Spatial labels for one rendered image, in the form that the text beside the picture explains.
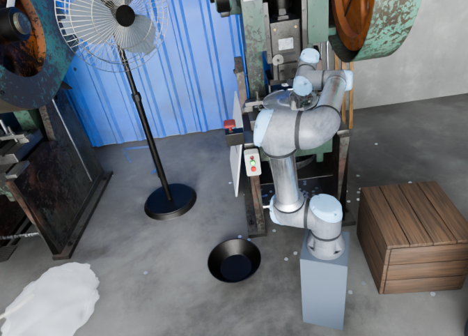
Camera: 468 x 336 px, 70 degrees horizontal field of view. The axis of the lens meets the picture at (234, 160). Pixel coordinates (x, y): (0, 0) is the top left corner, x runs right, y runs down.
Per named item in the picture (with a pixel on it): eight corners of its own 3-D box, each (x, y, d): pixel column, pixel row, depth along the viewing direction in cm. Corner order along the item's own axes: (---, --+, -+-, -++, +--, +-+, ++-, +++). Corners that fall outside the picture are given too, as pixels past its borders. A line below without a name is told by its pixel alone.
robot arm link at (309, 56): (299, 58, 131) (302, 44, 135) (294, 79, 140) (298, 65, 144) (318, 61, 129) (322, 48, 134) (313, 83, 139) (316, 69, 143)
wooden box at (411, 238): (461, 289, 158) (481, 238, 139) (379, 294, 162) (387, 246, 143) (423, 228, 192) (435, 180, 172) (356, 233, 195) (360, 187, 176)
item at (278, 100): (260, 94, 188) (260, 93, 188) (310, 86, 187) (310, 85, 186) (265, 117, 164) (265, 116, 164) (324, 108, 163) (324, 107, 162)
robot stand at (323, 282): (342, 330, 151) (347, 266, 126) (302, 321, 157) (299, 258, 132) (345, 295, 164) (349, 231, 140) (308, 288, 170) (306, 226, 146)
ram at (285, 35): (303, 79, 169) (302, 17, 153) (274, 83, 170) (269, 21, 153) (297, 67, 183) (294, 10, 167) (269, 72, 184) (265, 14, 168)
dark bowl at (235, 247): (265, 287, 175) (264, 279, 171) (209, 293, 176) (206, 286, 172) (259, 243, 200) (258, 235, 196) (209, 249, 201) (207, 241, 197)
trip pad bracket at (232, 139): (248, 162, 180) (243, 130, 169) (230, 164, 181) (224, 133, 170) (247, 156, 185) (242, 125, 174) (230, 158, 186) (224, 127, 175)
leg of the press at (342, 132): (355, 225, 201) (368, 83, 151) (336, 227, 202) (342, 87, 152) (317, 146, 278) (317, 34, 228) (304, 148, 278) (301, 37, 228)
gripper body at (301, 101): (297, 110, 152) (301, 91, 142) (288, 97, 156) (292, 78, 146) (311, 106, 153) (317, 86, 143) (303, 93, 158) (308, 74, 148)
